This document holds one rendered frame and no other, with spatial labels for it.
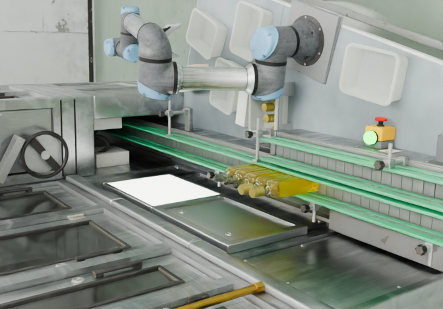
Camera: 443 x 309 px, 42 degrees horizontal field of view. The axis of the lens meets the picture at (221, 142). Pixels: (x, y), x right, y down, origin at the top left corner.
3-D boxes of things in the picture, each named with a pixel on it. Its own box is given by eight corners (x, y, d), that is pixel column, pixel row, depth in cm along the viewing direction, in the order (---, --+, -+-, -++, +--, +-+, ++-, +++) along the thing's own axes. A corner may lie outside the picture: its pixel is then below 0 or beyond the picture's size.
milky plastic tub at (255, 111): (263, 131, 244) (247, 132, 239) (265, 78, 240) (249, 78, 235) (291, 137, 230) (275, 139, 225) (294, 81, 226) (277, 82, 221)
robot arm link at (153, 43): (144, 27, 188) (113, 4, 231) (143, 59, 192) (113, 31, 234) (177, 27, 193) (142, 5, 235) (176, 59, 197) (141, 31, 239)
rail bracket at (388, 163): (399, 163, 175) (371, 168, 167) (401, 140, 173) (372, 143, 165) (411, 166, 171) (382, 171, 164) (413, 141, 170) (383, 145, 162)
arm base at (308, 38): (297, 15, 219) (277, 15, 213) (324, 27, 208) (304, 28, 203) (289, 53, 226) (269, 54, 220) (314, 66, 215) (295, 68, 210)
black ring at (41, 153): (66, 173, 262) (18, 179, 250) (64, 127, 258) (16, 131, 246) (70, 176, 258) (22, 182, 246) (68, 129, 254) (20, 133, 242)
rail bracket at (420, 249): (439, 257, 166) (411, 267, 159) (442, 234, 165) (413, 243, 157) (451, 261, 163) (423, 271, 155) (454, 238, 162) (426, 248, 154)
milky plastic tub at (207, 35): (208, 6, 271) (192, 5, 266) (234, 26, 257) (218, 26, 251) (199, 40, 280) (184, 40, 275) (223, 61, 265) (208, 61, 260)
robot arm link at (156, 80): (292, 63, 206) (140, 59, 193) (287, 103, 211) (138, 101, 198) (281, 55, 217) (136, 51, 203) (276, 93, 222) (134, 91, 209)
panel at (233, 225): (170, 178, 266) (102, 188, 247) (170, 172, 266) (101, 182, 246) (308, 234, 195) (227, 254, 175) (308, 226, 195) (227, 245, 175)
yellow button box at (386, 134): (378, 143, 196) (363, 145, 192) (380, 122, 195) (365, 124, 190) (395, 147, 191) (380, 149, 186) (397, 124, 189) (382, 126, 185)
